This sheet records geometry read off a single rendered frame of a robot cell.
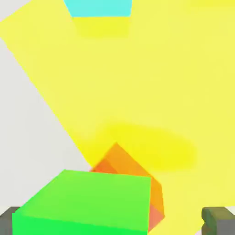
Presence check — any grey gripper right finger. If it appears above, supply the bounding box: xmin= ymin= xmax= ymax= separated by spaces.
xmin=201 ymin=205 xmax=235 ymax=235

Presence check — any small cyan cube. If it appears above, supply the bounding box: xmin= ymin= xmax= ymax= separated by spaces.
xmin=63 ymin=0 xmax=133 ymax=18

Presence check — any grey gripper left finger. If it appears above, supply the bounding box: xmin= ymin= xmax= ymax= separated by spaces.
xmin=0 ymin=206 xmax=21 ymax=235

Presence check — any small green cube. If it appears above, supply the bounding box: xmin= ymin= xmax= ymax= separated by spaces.
xmin=11 ymin=169 xmax=152 ymax=235

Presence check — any small orange cube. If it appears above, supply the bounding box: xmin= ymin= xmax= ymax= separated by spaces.
xmin=89 ymin=141 xmax=166 ymax=233

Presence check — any large yellow box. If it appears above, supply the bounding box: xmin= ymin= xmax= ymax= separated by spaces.
xmin=0 ymin=0 xmax=235 ymax=235

